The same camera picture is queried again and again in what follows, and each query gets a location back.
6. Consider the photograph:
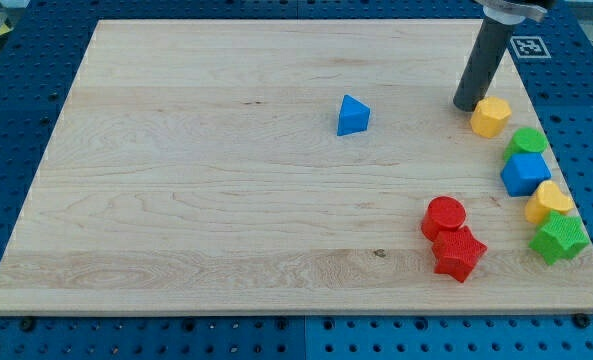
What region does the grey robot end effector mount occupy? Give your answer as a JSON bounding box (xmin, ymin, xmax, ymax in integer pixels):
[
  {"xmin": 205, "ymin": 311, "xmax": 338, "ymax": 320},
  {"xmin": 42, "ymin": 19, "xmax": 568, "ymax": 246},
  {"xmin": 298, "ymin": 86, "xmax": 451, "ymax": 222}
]
[{"xmin": 475, "ymin": 0, "xmax": 556, "ymax": 24}]

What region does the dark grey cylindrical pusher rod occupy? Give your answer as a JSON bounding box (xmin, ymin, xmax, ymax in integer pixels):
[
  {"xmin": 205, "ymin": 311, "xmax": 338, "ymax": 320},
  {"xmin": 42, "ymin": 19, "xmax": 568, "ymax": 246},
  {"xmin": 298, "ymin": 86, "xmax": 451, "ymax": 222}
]
[{"xmin": 453, "ymin": 17, "xmax": 515, "ymax": 112}]

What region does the blue triangle block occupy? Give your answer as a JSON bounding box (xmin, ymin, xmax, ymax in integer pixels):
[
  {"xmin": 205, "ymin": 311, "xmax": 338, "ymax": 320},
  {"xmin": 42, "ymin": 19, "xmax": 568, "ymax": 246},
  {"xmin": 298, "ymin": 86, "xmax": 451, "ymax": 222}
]
[{"xmin": 337, "ymin": 94, "xmax": 371, "ymax": 136}]

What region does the yellow hexagon block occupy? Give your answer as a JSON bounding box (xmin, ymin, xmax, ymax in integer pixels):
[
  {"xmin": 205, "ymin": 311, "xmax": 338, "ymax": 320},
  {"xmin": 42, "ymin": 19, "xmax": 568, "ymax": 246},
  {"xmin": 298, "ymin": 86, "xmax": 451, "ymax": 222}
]
[{"xmin": 470, "ymin": 97, "xmax": 512, "ymax": 138}]

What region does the white fiducial marker tag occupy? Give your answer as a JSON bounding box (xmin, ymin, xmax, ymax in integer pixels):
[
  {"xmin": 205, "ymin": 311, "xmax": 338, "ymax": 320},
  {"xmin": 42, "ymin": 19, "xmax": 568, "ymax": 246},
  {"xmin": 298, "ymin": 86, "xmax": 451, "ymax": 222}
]
[{"xmin": 510, "ymin": 36, "xmax": 551, "ymax": 59}]

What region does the green cylinder block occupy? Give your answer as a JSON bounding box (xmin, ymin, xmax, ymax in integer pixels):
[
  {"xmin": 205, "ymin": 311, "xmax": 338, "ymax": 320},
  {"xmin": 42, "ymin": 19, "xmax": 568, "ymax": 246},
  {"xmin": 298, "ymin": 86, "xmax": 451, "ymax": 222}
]
[{"xmin": 503, "ymin": 127, "xmax": 549, "ymax": 162}]

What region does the blue cube block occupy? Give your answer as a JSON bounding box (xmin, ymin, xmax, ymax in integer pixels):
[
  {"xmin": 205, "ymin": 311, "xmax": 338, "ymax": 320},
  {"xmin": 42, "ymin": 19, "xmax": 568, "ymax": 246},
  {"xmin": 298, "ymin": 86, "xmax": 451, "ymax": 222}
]
[{"xmin": 500, "ymin": 153, "xmax": 551, "ymax": 197}]

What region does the yellow heart block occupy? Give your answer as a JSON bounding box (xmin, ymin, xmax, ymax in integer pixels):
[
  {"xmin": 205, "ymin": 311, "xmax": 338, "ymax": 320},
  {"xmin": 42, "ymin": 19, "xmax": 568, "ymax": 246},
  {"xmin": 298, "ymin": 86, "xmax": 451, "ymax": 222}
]
[{"xmin": 524, "ymin": 180, "xmax": 574, "ymax": 224}]

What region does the red cylinder block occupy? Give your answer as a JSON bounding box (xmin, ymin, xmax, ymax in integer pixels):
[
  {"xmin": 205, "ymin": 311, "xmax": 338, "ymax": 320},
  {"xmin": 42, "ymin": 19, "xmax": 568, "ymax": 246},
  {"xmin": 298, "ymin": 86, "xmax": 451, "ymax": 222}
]
[{"xmin": 420, "ymin": 196, "xmax": 466, "ymax": 241}]

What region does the green star block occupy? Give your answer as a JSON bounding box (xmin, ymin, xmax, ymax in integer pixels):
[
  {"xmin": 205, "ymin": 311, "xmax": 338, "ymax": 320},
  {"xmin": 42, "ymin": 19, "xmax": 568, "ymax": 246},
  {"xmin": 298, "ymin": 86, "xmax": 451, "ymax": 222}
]
[{"xmin": 528, "ymin": 210, "xmax": 590, "ymax": 265}]

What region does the red star block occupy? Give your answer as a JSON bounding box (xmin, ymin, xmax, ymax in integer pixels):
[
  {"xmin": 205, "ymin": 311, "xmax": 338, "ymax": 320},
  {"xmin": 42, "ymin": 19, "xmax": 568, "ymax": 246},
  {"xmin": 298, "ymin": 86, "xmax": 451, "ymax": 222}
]
[{"xmin": 432, "ymin": 226, "xmax": 488, "ymax": 283}]

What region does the wooden board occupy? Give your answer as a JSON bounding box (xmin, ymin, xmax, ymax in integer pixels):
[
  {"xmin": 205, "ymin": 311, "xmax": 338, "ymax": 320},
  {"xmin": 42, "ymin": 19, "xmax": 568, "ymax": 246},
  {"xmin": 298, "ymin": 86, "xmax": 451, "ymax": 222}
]
[{"xmin": 0, "ymin": 20, "xmax": 593, "ymax": 316}]

